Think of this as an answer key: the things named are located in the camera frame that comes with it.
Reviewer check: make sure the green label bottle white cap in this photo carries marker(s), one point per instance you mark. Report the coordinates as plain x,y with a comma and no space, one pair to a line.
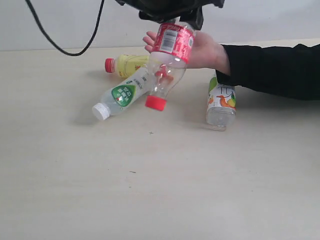
117,99

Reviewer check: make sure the white tea bottle fruit label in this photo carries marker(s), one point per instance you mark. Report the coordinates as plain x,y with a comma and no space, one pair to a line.
221,104

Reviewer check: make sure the black sleeved forearm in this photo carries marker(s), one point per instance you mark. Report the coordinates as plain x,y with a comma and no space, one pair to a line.
290,72

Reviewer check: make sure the clear bottle red label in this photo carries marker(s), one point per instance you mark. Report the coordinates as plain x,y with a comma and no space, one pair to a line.
175,40

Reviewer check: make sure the yellow bottle with red cap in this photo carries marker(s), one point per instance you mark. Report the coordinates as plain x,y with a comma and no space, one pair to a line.
127,65

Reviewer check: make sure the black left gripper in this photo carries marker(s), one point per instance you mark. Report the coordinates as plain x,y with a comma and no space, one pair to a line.
161,11

